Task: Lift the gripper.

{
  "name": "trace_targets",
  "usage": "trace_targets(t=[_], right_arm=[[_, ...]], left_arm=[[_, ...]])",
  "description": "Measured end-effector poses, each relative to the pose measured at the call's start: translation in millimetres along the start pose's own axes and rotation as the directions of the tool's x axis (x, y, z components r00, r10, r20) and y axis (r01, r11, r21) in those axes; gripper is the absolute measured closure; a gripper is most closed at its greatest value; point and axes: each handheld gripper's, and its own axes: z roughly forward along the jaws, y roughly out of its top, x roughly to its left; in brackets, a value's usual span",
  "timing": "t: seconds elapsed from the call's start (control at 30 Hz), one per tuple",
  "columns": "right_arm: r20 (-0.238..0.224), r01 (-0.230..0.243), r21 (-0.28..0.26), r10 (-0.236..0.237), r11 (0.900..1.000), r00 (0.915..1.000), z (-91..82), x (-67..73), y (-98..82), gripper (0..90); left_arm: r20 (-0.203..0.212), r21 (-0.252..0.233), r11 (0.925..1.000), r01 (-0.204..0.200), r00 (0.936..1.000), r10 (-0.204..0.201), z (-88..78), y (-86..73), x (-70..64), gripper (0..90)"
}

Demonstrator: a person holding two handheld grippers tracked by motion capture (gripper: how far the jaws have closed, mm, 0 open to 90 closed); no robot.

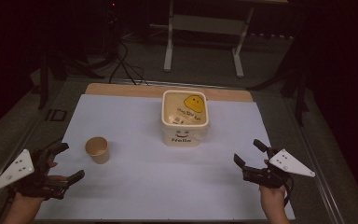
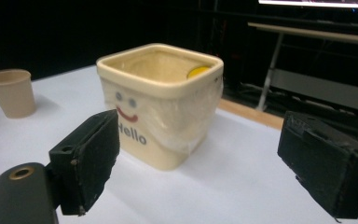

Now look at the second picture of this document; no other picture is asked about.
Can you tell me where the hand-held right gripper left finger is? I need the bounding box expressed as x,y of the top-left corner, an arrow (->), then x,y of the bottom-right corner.
48,108 -> 121,217

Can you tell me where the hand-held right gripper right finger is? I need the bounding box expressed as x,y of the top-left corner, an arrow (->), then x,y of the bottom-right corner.
277,110 -> 358,219

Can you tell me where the cream square bin with smiley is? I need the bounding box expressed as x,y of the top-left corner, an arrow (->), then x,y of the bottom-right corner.
95,42 -> 225,172

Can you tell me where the white metal frame table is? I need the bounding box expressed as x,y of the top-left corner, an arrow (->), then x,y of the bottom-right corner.
247,21 -> 358,147

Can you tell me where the monitor screen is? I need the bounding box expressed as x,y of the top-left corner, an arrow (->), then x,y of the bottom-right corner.
257,0 -> 358,9

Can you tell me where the yellow round object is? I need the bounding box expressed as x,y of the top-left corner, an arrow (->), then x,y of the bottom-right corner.
186,65 -> 212,79

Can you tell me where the beige paper cup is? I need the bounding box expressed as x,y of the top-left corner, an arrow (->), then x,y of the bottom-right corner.
0,68 -> 37,119

